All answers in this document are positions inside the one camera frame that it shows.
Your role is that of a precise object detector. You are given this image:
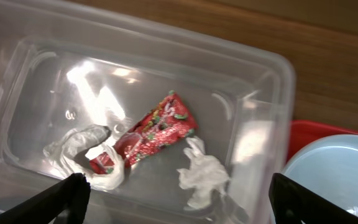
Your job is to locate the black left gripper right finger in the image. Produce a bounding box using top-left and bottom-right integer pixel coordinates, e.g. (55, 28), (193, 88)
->
(268, 173), (358, 224)

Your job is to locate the clear plastic bin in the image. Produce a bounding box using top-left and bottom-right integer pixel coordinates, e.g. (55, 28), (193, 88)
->
(0, 1), (295, 223)

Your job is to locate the red snack wrapper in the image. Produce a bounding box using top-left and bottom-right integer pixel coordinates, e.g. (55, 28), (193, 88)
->
(88, 90), (199, 175)

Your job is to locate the red serving tray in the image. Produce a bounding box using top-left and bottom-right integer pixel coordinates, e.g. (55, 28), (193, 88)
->
(286, 120), (358, 162)

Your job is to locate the light blue plate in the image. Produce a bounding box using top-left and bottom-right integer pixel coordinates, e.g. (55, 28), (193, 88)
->
(282, 134), (358, 217)

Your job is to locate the small white tissue piece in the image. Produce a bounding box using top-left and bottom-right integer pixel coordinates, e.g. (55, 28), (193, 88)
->
(177, 136), (230, 210)

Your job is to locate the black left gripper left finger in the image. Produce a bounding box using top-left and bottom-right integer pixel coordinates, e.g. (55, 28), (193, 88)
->
(0, 173), (91, 224)

